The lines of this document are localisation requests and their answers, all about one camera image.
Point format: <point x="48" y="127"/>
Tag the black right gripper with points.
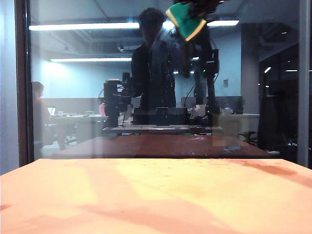
<point x="212" y="1"/>

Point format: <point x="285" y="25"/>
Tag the green and yellow sponge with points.
<point x="189" y="22"/>

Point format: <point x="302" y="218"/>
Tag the large glass window pane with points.
<point x="85" y="97"/>

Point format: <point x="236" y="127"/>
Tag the grey window frame post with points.
<point x="304" y="97"/>

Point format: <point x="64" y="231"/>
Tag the dark brown window frame post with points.
<point x="22" y="97"/>

